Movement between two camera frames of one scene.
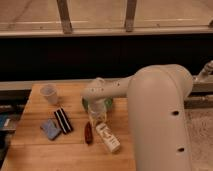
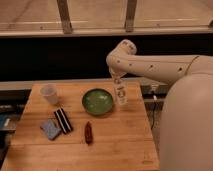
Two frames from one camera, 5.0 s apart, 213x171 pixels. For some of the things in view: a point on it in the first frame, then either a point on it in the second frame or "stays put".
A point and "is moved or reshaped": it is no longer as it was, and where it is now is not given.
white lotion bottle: x=111 y=141 is moved or reshaped
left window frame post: x=64 y=11 stays put
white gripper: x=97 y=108 to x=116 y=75
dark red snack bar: x=88 y=133 stays put
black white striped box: x=63 y=121 stays put
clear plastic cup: x=51 y=92 stays put
